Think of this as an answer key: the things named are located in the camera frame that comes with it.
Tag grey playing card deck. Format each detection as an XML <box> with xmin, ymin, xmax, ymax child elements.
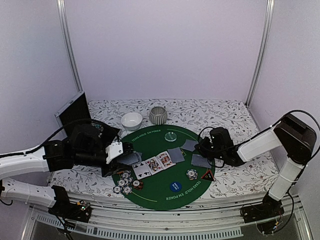
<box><xmin>117</xmin><ymin>151</ymin><xmax>142</xmax><ymax>166</ymax></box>

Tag blue small blind button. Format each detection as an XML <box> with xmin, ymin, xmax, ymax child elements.
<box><xmin>169</xmin><ymin>181</ymin><xmax>182</xmax><ymax>193</ymax></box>

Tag face-up king card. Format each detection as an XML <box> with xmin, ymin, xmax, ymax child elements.
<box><xmin>156</xmin><ymin>151</ymin><xmax>175</xmax><ymax>169</ymax></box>

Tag red black poker chip stack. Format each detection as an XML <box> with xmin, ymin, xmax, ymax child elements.
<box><xmin>132</xmin><ymin>179</ymin><xmax>144</xmax><ymax>190</ymax></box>

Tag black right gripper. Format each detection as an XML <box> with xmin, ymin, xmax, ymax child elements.
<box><xmin>194</xmin><ymin>136</ymin><xmax>225</xmax><ymax>162</ymax></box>

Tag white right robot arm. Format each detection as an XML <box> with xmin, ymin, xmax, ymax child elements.
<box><xmin>194</xmin><ymin>110</ymin><xmax>319</xmax><ymax>218</ymax></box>

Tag blue poker chips pile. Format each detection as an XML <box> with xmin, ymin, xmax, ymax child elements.
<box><xmin>112</xmin><ymin>170</ymin><xmax>134</xmax><ymax>195</ymax></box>

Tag black triangular all-in marker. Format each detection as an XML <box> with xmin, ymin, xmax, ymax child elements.
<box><xmin>201</xmin><ymin>169</ymin><xmax>216</xmax><ymax>182</ymax></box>

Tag floral white tablecloth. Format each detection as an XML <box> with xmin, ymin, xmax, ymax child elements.
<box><xmin>49</xmin><ymin>99</ymin><xmax>278</xmax><ymax>199</ymax></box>

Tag blue poker chip stack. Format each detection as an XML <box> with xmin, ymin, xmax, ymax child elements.
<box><xmin>186</xmin><ymin>169</ymin><xmax>198</xmax><ymax>180</ymax></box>

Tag aluminium poker chip case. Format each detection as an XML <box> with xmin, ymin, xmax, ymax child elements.
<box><xmin>53</xmin><ymin>91</ymin><xmax>121</xmax><ymax>141</ymax></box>

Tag clear acrylic dealer button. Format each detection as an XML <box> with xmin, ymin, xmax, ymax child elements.
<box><xmin>164</xmin><ymin>131</ymin><xmax>177</xmax><ymax>142</ymax></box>

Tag face-up clubs card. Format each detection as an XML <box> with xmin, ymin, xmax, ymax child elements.
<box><xmin>132</xmin><ymin>161</ymin><xmax>152</xmax><ymax>180</ymax></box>

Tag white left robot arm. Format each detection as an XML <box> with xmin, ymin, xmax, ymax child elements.
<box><xmin>0</xmin><ymin>119</ymin><xmax>125</xmax><ymax>217</ymax></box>

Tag right aluminium frame post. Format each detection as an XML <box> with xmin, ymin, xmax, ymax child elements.
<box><xmin>245</xmin><ymin>0</ymin><xmax>275</xmax><ymax>108</ymax></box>

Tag face-down board card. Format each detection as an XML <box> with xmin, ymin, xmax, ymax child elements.
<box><xmin>167</xmin><ymin>147</ymin><xmax>185</xmax><ymax>164</ymax></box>
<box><xmin>180</xmin><ymin>139</ymin><xmax>198</xmax><ymax>152</ymax></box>

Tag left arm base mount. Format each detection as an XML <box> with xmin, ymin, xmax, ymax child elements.
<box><xmin>48</xmin><ymin>200</ymin><xmax>92</xmax><ymax>223</ymax></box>

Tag left aluminium frame post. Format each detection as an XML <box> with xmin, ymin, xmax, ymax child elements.
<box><xmin>56</xmin><ymin>0</ymin><xmax>83</xmax><ymax>92</ymax></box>

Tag round green poker mat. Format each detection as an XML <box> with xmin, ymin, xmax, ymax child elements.
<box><xmin>122</xmin><ymin>124</ymin><xmax>211</xmax><ymax>211</ymax></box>

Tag playing cards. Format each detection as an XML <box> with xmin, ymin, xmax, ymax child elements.
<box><xmin>191</xmin><ymin>154</ymin><xmax>212</xmax><ymax>169</ymax></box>

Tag striped grey ceramic cup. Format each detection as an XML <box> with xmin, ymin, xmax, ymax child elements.
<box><xmin>149</xmin><ymin>106</ymin><xmax>168</xmax><ymax>125</ymax></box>

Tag face-up queen card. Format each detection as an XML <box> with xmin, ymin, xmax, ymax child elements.
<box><xmin>145</xmin><ymin>157</ymin><xmax>164</xmax><ymax>175</ymax></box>

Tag aluminium frame post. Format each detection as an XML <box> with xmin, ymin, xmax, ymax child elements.
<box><xmin>56</xmin><ymin>0</ymin><xmax>83</xmax><ymax>92</ymax></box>
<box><xmin>245</xmin><ymin>0</ymin><xmax>275</xmax><ymax>108</ymax></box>

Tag white ceramic bowl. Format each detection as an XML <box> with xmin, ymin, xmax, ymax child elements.
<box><xmin>120</xmin><ymin>112</ymin><xmax>143</xmax><ymax>131</ymax></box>

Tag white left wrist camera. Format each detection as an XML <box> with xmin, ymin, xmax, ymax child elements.
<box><xmin>105</xmin><ymin>141</ymin><xmax>134</xmax><ymax>164</ymax></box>

